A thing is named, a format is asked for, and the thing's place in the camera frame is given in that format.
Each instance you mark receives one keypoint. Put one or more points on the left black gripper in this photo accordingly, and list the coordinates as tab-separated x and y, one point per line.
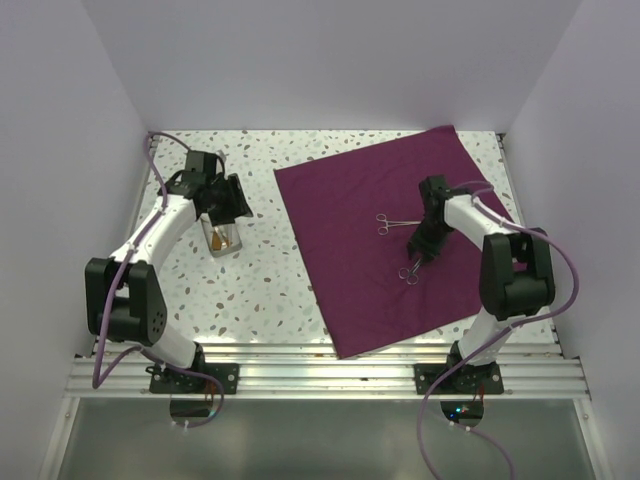
237	206

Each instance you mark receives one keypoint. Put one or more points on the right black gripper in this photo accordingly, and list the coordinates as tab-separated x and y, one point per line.
428	250

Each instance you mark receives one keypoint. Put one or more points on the silver surgical scissors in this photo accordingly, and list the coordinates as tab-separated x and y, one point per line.
410	274

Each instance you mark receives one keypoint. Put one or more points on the orange bandage strip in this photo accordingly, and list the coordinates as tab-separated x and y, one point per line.
220	239

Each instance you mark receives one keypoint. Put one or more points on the silver hemostat forceps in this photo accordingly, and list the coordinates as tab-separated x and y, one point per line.
386	224

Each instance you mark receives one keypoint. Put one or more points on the purple cloth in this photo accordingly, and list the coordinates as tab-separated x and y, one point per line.
332	204

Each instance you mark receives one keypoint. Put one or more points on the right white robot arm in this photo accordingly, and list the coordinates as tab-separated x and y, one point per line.
516	277

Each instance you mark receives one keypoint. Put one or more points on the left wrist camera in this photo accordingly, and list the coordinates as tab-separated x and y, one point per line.
217	163

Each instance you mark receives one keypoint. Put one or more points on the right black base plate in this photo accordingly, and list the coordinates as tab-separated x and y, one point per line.
467	380

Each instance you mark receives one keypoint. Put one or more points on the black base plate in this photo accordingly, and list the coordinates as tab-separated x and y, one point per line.
467	380
203	376

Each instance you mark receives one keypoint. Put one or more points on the aluminium rail frame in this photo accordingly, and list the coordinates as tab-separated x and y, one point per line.
256	307

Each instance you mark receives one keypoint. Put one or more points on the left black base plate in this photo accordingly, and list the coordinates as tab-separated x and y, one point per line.
203	376

